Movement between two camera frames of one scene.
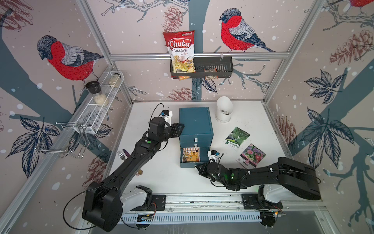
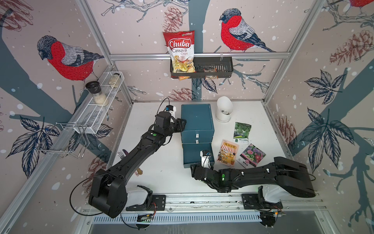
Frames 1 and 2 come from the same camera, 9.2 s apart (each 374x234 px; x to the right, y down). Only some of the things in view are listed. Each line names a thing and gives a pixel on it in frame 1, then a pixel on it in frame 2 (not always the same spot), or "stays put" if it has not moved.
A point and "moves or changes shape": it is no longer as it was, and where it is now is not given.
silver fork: x=121 y=155 stays put
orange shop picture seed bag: x=191 y=154 to x=228 y=153
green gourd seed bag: x=236 y=137 moves or changes shape
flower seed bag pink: x=251 y=156 stays put
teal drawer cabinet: x=196 y=139 stays put
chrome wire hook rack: x=66 y=138 stays put
